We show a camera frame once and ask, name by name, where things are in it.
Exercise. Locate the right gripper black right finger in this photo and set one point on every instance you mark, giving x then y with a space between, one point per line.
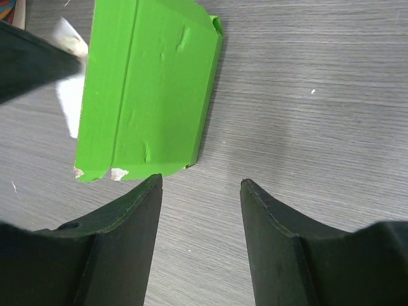
296 260

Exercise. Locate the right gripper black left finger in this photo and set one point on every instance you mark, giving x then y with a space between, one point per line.
101 258

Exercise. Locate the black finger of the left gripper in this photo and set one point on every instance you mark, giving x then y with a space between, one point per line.
29 62

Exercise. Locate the small clear plastic bag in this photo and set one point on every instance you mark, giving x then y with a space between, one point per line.
70 90

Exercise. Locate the green paper box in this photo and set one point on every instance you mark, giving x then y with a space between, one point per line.
149 79

